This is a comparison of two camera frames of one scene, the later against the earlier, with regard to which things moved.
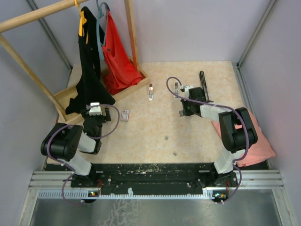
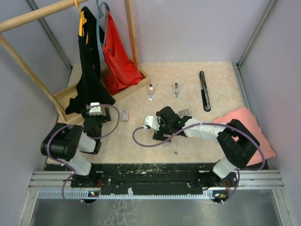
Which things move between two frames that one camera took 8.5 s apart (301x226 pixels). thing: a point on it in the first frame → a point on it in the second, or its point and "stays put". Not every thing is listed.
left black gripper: [106, 117] stays put
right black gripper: [186, 113] → [159, 134]
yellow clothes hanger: [83, 20] stays put
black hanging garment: [91, 87] stays put
